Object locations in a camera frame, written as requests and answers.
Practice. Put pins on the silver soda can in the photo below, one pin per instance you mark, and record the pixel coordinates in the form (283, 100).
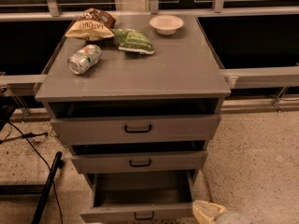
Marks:
(82, 60)

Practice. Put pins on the grey middle drawer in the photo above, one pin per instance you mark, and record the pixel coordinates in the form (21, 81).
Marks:
(139, 157)

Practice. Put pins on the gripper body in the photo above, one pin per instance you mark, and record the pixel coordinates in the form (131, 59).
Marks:
(233, 218)

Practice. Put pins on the black stand leg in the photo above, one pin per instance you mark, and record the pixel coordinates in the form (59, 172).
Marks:
(57, 162)

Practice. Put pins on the grey top drawer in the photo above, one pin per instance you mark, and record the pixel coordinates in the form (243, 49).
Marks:
(134, 121)

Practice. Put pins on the grey drawer cabinet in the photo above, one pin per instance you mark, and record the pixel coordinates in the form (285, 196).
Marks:
(181, 67)

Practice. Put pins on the metal window rail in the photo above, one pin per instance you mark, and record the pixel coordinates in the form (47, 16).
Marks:
(248, 78)

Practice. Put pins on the grey drawer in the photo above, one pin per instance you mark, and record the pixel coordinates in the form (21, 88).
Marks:
(139, 157)
(134, 121)
(140, 196)

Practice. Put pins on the white bowl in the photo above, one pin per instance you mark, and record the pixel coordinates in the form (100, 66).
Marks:
(166, 24)

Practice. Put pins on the green chip bag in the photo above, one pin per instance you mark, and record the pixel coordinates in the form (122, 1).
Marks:
(131, 40)

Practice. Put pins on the brown chip bag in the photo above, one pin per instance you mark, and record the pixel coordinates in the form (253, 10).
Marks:
(92, 25)

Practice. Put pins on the grey bottom drawer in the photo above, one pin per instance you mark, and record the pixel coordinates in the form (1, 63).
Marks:
(140, 196)

